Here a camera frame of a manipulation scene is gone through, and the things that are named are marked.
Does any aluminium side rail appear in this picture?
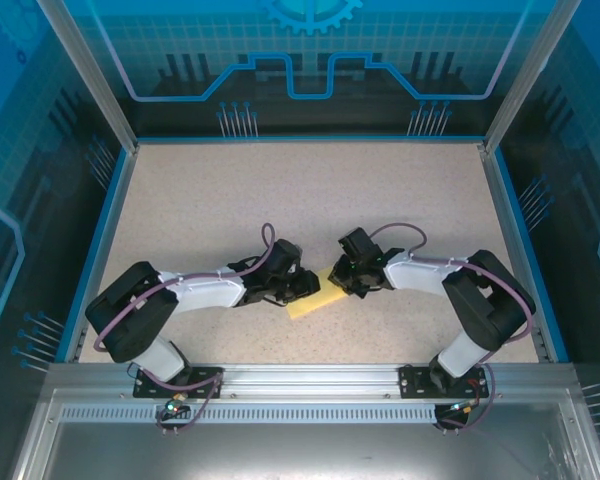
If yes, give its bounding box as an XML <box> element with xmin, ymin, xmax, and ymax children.
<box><xmin>478</xmin><ymin>141</ymin><xmax>554</xmax><ymax>362</ymax></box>
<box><xmin>64</xmin><ymin>142</ymin><xmax>141</xmax><ymax>364</ymax></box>

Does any blue printed side panel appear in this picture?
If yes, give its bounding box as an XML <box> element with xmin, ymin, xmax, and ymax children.
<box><xmin>0</xmin><ymin>0</ymin><xmax>131</xmax><ymax>381</ymax></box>
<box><xmin>494</xmin><ymin>0</ymin><xmax>600</xmax><ymax>396</ymax></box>

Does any aluminium frame post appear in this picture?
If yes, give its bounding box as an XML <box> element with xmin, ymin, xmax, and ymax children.
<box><xmin>37</xmin><ymin>0</ymin><xmax>140</xmax><ymax>154</ymax></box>
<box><xmin>482</xmin><ymin>0</ymin><xmax>581</xmax><ymax>154</ymax></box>

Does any cable plug with light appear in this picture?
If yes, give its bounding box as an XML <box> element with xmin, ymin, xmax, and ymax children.
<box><xmin>444</xmin><ymin>398</ymin><xmax>482</xmax><ymax>415</ymax></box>
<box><xmin>162</xmin><ymin>393</ymin><xmax>189</xmax><ymax>417</ymax></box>

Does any grey metal shelf panel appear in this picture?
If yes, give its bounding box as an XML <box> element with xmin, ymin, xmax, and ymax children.
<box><xmin>9</xmin><ymin>387</ymin><xmax>600</xmax><ymax>480</ymax></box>

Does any blue printed gear panel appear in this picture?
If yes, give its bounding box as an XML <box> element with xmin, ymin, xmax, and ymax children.
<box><xmin>62</xmin><ymin>0</ymin><xmax>556</xmax><ymax>139</ymax></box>

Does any slotted grey cable duct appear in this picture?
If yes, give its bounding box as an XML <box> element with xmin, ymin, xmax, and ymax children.
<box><xmin>59</xmin><ymin>405</ymin><xmax>454</xmax><ymax>424</ymax></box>

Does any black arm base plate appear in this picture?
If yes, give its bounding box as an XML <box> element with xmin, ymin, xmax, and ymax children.
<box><xmin>132</xmin><ymin>366</ymin><xmax>225</xmax><ymax>400</ymax></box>
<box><xmin>398</xmin><ymin>363</ymin><xmax>490</xmax><ymax>400</ymax></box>

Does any long aluminium mounting rail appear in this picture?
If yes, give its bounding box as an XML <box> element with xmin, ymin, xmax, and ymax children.
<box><xmin>47</xmin><ymin>363</ymin><xmax>576</xmax><ymax>402</ymax></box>

